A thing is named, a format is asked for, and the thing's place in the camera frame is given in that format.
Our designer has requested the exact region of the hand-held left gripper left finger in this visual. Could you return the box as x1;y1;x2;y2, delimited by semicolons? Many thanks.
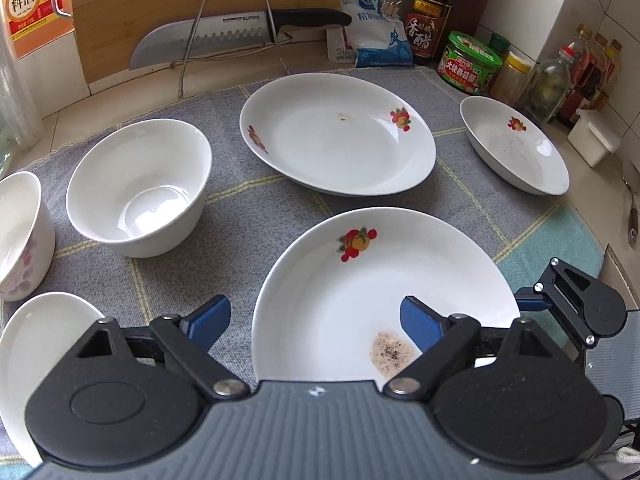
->
75;294;251;402

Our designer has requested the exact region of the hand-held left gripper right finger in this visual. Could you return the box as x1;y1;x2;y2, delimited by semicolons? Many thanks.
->
382;295;553;401

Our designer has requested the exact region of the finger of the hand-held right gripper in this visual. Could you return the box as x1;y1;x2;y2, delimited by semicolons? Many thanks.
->
515;258;604;351

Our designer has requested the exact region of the large white fruit-print plate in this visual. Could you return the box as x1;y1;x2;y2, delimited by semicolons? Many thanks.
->
238;72;437;197
251;207;522;392

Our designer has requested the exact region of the plain white bowl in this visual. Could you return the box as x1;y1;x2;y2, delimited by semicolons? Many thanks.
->
65;118;214;259

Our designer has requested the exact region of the teal towel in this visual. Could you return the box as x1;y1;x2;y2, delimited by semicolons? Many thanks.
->
494;200;607;348

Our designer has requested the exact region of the metal spoon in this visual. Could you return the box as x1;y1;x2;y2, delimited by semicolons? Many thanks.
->
621;159;640;249

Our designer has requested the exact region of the grey checked cloth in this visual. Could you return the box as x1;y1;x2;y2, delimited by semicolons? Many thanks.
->
0;66;601;463

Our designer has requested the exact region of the small white fruit-print plate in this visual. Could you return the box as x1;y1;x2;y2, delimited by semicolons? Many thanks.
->
459;95;571;196

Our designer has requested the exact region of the white plastic box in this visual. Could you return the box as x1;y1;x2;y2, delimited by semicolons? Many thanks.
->
567;108;624;169

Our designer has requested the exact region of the plain white plate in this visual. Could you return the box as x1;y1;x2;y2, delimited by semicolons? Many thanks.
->
0;292;107;467

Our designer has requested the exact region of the white pink-flower bowl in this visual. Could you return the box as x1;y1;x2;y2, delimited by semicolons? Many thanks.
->
0;170;56;303

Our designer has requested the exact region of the clear red-cap bottle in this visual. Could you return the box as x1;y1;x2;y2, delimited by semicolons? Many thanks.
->
516;44;572;127

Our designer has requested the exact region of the yellow-lid jar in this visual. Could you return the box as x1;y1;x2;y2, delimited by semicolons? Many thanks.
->
489;50;535;106

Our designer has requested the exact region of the dark red sauce bottle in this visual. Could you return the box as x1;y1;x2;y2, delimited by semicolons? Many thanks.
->
555;24;609;127

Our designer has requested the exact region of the yellow oil bottle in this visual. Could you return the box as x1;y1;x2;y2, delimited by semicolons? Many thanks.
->
599;39;624;103

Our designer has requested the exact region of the green-lid sauce jar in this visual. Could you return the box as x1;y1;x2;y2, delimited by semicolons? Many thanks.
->
436;30;503;96

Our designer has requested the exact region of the small green-cap jar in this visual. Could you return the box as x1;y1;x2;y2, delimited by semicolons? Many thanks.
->
487;32;512;62

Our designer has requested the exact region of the white and blue salt bag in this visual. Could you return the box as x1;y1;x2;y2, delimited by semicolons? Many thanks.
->
325;0;417;69

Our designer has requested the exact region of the dark vinegar bottle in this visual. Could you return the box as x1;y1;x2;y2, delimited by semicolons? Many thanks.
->
412;0;454;67

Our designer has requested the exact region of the bamboo cutting board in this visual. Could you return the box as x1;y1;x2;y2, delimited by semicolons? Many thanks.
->
50;0;342;99

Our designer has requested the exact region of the orange-label cooking wine bottle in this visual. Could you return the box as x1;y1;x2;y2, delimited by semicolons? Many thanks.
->
0;0;77;59

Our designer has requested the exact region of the black-handled kitchen knife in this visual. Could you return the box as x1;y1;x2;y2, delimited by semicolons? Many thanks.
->
128;8;354;71

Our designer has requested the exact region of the metal wire rack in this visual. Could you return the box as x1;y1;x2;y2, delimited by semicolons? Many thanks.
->
169;0;294;99

